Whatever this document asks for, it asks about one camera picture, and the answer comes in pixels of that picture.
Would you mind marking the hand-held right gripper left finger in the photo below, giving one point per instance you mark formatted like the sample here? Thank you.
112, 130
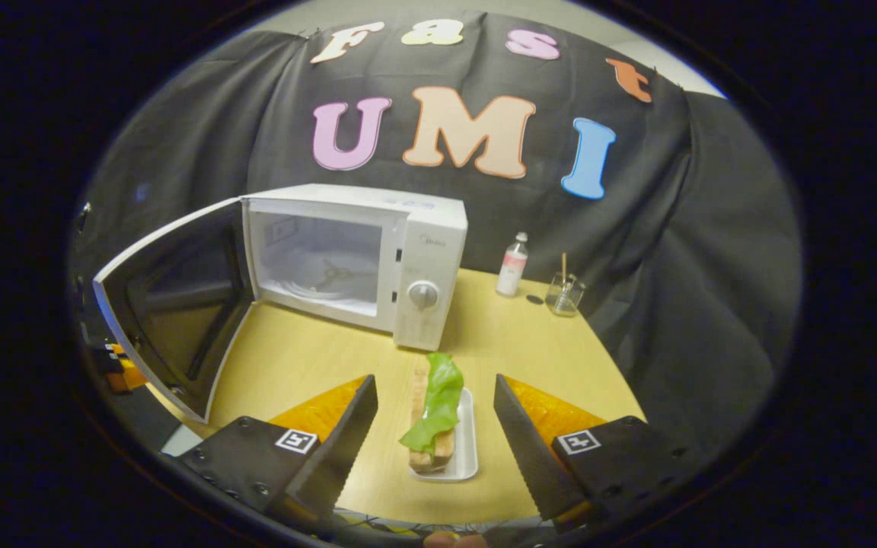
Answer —
339, 449

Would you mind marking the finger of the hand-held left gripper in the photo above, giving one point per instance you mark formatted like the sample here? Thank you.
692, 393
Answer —
128, 374

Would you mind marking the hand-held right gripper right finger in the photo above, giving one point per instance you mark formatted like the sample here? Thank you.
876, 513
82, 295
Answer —
526, 449

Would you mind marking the white foam tray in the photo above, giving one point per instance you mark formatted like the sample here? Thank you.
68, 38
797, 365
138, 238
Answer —
465, 449

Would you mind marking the toasted bread slice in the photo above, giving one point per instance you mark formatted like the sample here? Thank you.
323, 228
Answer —
431, 459

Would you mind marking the green lettuce leaf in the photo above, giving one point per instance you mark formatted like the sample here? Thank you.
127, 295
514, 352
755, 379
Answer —
442, 396

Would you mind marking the white microwave oven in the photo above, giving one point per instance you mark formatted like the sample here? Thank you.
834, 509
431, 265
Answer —
431, 251

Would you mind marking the clear glass jar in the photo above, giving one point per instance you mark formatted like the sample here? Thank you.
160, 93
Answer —
564, 298

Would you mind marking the small clear plastic bottle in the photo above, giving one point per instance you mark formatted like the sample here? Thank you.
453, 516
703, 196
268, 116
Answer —
511, 270

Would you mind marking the thin wooden stick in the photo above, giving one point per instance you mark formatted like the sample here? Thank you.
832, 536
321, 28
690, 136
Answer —
563, 265

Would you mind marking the black backdrop cloth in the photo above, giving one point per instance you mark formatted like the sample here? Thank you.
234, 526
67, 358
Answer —
674, 266

